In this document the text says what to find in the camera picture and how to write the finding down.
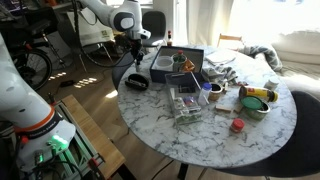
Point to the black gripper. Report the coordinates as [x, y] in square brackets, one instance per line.
[136, 45]

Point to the white medicine bottle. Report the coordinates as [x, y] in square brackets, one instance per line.
[138, 67]

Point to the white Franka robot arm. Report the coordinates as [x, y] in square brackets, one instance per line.
[123, 20]

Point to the black glasses case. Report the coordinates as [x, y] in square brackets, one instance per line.
[136, 81]

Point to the dark sauce bottle red cap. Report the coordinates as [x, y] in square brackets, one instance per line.
[169, 38]

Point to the green bottle red cap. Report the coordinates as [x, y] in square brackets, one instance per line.
[179, 57]

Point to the white green medicine box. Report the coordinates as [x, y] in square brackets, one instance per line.
[180, 104]

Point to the white bottle blue cap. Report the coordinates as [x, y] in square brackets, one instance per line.
[204, 95]

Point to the white plastic bowl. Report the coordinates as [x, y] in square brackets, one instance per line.
[164, 63]

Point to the black office chair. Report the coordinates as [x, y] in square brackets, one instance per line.
[154, 25]

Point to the orange snack bag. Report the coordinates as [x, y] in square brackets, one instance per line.
[188, 66]

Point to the white bag green logo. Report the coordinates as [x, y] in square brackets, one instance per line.
[90, 31]

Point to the navy cardboard box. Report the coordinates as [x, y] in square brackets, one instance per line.
[193, 55]

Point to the clear plastic box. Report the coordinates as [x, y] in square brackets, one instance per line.
[185, 100]

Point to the white curtain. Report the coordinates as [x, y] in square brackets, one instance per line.
[206, 20]

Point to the white paper pad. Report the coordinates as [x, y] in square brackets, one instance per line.
[220, 56]

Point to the striped grey cloth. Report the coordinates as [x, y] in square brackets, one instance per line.
[221, 73]

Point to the wooden bench top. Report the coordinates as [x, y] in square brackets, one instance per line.
[90, 136]

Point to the wooden child chair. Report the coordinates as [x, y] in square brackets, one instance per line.
[230, 38]

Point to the small wooden block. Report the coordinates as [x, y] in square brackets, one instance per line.
[238, 108]
[223, 108]

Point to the black bicycle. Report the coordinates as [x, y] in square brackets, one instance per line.
[30, 63]

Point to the small jar red cap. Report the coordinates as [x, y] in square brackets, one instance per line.
[237, 125]

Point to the metal robot stand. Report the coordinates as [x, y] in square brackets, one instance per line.
[71, 160]

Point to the tin with green lid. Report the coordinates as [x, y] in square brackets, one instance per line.
[254, 106]

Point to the striped grey blanket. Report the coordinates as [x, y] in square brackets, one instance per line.
[266, 53]

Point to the small white jar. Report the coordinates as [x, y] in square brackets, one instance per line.
[271, 84]

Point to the white sofa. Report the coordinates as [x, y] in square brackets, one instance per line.
[300, 46]

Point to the round marble table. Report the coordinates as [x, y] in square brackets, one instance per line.
[296, 143]

